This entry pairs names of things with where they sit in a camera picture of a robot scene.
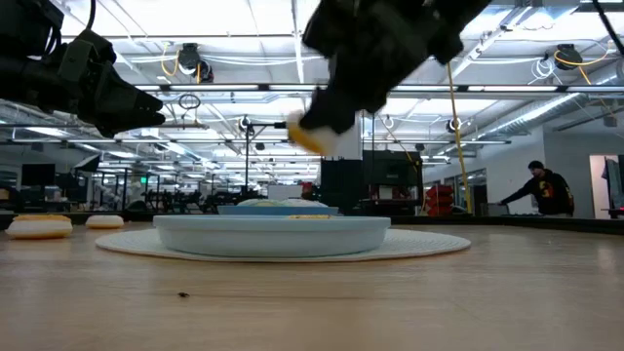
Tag blue flat plate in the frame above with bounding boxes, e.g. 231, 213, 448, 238
216, 204, 340, 217

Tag white round woven placemat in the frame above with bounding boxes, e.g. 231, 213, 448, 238
95, 226, 473, 264

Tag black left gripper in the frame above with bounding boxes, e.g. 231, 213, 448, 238
57, 28, 168, 139

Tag black coiled cable loop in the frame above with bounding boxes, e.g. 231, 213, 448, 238
177, 93, 202, 111

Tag black cabinet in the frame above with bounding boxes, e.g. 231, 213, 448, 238
320, 149, 424, 216

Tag black monitor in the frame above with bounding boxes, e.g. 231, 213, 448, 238
20, 163, 57, 187

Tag small white donut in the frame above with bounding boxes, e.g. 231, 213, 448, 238
85, 214, 126, 230

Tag red stacked bins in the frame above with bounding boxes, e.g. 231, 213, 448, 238
424, 183, 455, 217

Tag small pale yellow donut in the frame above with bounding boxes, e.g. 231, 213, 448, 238
286, 110, 361, 156

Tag white board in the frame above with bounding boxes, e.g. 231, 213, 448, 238
266, 184, 303, 201

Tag white building pillar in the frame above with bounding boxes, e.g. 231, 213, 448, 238
324, 111, 365, 162

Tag silver ventilation duct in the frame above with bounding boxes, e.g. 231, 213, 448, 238
482, 92, 586, 142

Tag black ceiling cable reel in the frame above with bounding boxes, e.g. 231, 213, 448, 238
175, 42, 215, 84
554, 43, 585, 72

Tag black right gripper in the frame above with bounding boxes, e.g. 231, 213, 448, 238
298, 0, 441, 136

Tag black overhead frame rail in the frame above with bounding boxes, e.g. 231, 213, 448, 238
134, 83, 624, 94

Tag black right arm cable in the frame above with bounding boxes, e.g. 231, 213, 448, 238
591, 0, 624, 56

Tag person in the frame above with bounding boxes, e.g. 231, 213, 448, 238
497, 160, 575, 218

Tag yellow hanging cable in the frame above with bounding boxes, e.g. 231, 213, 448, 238
446, 60, 474, 215

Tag pale blue deep plate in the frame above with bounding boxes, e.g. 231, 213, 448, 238
152, 214, 392, 258

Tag black table edge rail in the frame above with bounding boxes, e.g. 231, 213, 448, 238
0, 210, 624, 236

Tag black tubular stand frame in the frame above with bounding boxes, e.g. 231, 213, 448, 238
245, 121, 325, 196

